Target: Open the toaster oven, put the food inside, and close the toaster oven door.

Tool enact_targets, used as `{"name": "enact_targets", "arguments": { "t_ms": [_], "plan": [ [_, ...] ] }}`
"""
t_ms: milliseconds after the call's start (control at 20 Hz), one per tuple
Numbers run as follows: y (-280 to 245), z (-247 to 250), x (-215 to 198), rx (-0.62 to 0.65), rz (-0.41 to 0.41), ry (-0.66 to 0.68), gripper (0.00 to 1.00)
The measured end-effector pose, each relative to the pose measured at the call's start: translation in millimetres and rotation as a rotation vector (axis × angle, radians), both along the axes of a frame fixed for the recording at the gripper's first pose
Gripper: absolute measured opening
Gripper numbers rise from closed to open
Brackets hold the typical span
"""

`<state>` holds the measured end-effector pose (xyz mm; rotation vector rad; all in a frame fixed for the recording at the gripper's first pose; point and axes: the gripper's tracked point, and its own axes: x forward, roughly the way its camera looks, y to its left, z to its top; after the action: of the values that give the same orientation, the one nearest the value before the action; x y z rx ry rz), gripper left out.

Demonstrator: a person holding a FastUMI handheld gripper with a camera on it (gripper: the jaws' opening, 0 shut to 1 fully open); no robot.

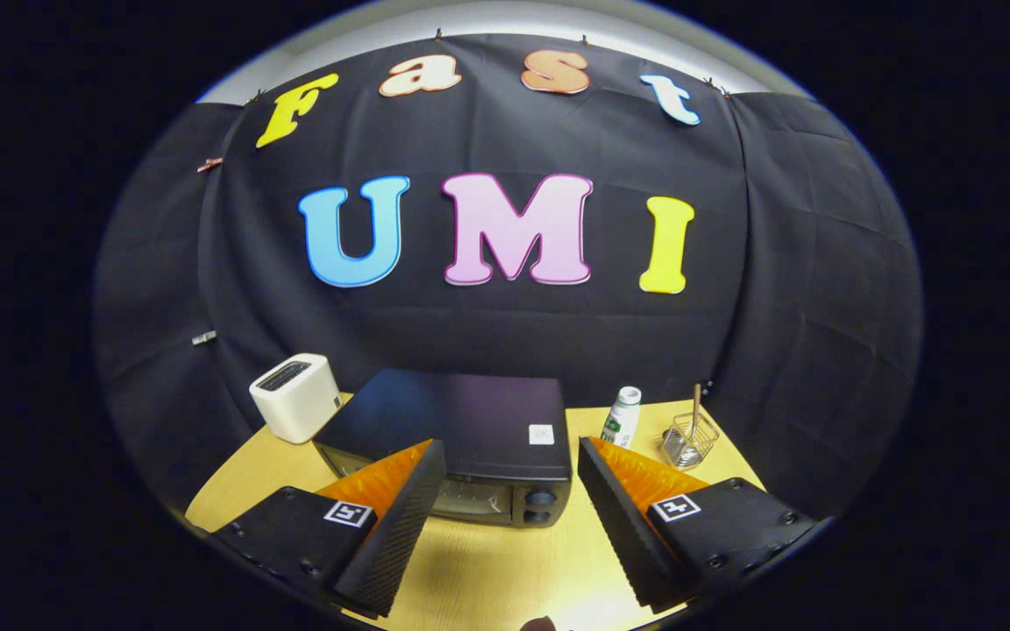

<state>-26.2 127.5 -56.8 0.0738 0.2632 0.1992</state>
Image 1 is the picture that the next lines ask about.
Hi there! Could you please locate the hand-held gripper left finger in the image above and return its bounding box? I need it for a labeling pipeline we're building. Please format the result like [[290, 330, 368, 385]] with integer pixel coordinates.
[[211, 439, 447, 619]]

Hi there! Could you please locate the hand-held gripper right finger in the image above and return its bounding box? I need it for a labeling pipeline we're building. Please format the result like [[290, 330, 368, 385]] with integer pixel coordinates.
[[577, 436, 822, 614]]

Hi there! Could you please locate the black toaster oven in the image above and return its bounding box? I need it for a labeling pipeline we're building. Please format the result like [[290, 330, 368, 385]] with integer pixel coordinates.
[[312, 368, 574, 528]]

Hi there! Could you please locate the white pop-up toaster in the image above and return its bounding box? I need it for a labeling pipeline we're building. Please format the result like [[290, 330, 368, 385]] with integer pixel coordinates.
[[249, 353, 344, 445]]

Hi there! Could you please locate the white bottle with green label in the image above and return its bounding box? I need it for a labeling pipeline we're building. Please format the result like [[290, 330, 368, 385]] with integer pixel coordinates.
[[601, 386, 643, 449]]

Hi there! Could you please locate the black backdrop cloth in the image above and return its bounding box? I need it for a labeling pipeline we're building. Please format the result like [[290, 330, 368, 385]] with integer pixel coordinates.
[[93, 33, 922, 518]]

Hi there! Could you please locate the small wire basket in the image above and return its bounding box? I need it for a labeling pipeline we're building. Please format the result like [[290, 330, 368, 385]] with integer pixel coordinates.
[[660, 412, 721, 471]]

